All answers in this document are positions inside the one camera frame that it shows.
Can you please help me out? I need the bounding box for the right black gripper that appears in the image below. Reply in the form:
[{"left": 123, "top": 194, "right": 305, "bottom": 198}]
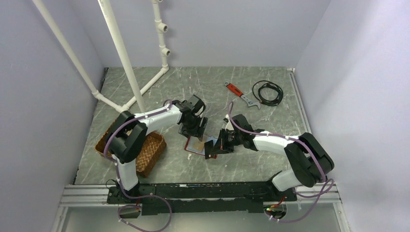
[{"left": 210, "top": 128, "right": 243, "bottom": 154}]

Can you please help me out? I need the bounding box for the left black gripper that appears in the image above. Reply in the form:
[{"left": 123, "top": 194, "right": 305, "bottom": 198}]
[{"left": 179, "top": 114, "right": 208, "bottom": 142}]

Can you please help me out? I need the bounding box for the gold credit card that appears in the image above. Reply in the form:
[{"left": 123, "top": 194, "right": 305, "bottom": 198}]
[{"left": 191, "top": 140, "right": 205, "bottom": 154}]

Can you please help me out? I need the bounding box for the woven wicker basket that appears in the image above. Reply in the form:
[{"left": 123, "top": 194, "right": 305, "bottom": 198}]
[{"left": 95, "top": 123, "right": 166, "bottom": 177}]

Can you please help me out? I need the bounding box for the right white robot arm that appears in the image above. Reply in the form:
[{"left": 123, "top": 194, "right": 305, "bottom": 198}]
[{"left": 204, "top": 114, "right": 335, "bottom": 201}]

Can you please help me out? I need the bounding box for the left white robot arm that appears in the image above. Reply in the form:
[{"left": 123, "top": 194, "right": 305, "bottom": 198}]
[{"left": 103, "top": 95, "right": 208, "bottom": 203}]

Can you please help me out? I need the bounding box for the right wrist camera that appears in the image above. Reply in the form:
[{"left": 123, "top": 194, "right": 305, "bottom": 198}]
[{"left": 223, "top": 116, "right": 234, "bottom": 131}]

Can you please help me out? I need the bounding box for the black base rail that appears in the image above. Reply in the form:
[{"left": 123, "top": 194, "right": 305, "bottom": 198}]
[{"left": 107, "top": 180, "right": 297, "bottom": 216}]

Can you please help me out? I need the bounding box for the red handled adjustable wrench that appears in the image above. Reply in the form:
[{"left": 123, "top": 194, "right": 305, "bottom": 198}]
[{"left": 224, "top": 82, "right": 261, "bottom": 109}]

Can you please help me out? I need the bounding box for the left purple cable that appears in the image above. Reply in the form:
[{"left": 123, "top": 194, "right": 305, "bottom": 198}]
[{"left": 104, "top": 100, "right": 173, "bottom": 232}]

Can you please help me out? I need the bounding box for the purple cable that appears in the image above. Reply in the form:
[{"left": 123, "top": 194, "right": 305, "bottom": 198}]
[
  {"left": 226, "top": 101, "right": 336, "bottom": 224},
  {"left": 104, "top": 100, "right": 173, "bottom": 232}
]

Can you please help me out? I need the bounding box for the coiled black cable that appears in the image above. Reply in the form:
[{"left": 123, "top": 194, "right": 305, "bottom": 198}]
[{"left": 252, "top": 80, "right": 284, "bottom": 107}]

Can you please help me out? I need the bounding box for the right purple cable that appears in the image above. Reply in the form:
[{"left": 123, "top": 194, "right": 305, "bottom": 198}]
[{"left": 226, "top": 101, "right": 336, "bottom": 224}]

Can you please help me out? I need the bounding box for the white pvc pipe frame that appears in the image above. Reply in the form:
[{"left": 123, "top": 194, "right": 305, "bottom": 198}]
[{"left": 33, "top": 0, "right": 171, "bottom": 113}]

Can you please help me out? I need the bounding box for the aluminium frame rail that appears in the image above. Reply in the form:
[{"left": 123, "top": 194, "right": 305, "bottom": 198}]
[{"left": 52, "top": 181, "right": 351, "bottom": 232}]

